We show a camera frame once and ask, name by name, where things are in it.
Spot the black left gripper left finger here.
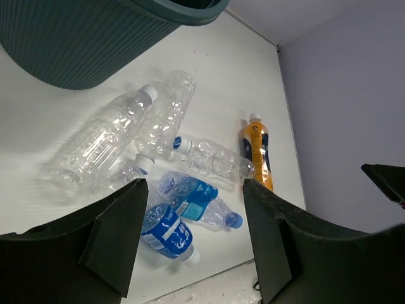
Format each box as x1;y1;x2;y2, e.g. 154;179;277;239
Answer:
1;179;148;303

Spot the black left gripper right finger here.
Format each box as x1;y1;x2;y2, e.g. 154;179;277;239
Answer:
243;179;404;303

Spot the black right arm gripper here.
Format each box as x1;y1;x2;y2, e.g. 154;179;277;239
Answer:
361;164;405;209

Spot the dark teal ribbed bin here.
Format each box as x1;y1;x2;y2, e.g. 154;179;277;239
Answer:
1;0;228;90

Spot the blue label water bottle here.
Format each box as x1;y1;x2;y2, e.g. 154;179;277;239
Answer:
140;203;200;267

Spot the small clear bottle white cap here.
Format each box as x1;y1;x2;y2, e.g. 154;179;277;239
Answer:
108;154;155;190

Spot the large clear ribbed bottle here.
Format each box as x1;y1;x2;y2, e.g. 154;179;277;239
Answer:
48;84;158;193

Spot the blue label crumpled bottle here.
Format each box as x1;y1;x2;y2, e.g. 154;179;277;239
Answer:
156;171;244;230

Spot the clear bottle blue-white cap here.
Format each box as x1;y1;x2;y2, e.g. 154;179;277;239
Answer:
173;136;256;188

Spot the orange juice bottle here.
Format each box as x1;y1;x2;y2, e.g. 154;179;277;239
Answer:
243;113;273;191

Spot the clear crumpled bottle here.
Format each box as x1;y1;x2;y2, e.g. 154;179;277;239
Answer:
134;70;196;160

